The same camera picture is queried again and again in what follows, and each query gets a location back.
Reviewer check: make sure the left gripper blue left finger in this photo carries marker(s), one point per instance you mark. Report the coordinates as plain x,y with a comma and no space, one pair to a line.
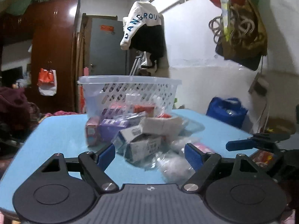
105,156

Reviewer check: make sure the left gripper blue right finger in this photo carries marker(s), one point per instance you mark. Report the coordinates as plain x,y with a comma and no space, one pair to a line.
194,156

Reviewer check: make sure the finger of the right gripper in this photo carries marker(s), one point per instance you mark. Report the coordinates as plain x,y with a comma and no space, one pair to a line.
262,141

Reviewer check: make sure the clear plastic bag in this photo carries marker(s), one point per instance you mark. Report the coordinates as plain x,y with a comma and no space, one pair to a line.
173,167

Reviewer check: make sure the purple medicine box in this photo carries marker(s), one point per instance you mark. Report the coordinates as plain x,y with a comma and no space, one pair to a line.
110,129

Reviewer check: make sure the pink small box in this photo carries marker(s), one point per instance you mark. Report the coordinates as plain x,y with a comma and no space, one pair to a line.
91,131

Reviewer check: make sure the white barcode box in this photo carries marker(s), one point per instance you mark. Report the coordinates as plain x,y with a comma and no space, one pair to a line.
134,145

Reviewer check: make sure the blue plastic bag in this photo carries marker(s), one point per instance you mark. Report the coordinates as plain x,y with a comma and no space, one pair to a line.
229,111

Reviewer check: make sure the red box in basket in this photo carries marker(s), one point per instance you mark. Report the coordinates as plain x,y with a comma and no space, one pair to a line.
149,109

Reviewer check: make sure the clear plastic laundry basket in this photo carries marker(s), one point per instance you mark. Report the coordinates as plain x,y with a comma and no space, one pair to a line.
107,96

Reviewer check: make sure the orange white plastic bag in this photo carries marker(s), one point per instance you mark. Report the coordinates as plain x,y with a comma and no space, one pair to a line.
47,82

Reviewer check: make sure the dark maroon clothes pile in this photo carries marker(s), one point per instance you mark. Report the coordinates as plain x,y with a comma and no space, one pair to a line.
18,116

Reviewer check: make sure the grey metal door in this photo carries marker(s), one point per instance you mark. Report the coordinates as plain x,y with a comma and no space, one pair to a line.
104,55

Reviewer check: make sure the black hanging garment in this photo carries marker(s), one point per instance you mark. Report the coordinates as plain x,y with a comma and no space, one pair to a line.
149,39

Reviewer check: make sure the dark red wooden wardrobe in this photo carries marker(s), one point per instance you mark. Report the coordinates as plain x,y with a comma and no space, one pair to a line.
51,26

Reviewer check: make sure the white printed hanging shirt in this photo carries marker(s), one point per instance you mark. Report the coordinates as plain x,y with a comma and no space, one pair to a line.
141,13

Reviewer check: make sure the yellow green hanging strip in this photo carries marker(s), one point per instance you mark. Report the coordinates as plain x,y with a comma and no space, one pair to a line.
226,14

